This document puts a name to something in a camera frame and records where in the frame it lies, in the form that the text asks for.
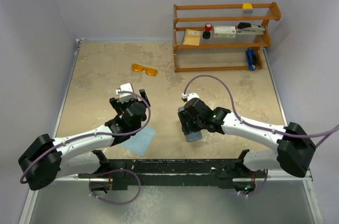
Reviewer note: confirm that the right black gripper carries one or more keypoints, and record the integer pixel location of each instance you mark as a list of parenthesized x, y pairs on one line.
[(184, 117)]

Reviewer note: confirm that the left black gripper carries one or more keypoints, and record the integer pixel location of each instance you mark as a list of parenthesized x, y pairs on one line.
[(119, 106)]

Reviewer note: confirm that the grey glasses case green lining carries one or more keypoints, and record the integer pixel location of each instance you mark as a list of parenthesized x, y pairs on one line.
[(195, 132)]

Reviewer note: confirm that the light blue cleaning cloth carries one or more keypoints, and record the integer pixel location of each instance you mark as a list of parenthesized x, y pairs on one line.
[(139, 143)]

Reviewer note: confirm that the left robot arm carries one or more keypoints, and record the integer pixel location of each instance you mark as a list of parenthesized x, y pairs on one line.
[(47, 159)]

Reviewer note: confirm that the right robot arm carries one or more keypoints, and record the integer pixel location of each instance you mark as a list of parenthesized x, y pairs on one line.
[(288, 147)]

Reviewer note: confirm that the orange sunglasses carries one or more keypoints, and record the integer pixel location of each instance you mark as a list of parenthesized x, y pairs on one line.
[(140, 68)]

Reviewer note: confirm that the wooden shelf rack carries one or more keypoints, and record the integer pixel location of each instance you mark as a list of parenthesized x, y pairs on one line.
[(216, 54)]

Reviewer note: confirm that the spiral brown notebook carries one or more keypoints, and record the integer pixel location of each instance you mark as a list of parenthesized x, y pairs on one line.
[(191, 37)]

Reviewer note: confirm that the red black stamp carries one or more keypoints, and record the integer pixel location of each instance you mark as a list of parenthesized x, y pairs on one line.
[(207, 31)]

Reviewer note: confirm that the blue black scissors tool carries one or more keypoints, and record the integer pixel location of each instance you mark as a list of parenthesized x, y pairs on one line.
[(251, 59)]

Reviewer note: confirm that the white red box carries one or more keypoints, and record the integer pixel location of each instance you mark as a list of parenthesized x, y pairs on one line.
[(224, 31)]

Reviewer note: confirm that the black white stapler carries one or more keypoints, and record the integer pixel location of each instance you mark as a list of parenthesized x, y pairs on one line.
[(246, 28)]

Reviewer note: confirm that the yellow grey sponge block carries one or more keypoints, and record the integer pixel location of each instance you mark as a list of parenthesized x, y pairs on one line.
[(247, 8)]

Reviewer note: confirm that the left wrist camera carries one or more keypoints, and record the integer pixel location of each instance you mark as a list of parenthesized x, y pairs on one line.
[(125, 93)]

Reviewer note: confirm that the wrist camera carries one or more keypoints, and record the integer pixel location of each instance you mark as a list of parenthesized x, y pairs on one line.
[(188, 96), (125, 93)]

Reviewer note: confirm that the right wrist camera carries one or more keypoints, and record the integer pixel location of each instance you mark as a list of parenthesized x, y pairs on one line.
[(188, 96)]

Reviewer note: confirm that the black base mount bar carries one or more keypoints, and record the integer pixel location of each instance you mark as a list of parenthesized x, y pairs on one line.
[(173, 172)]

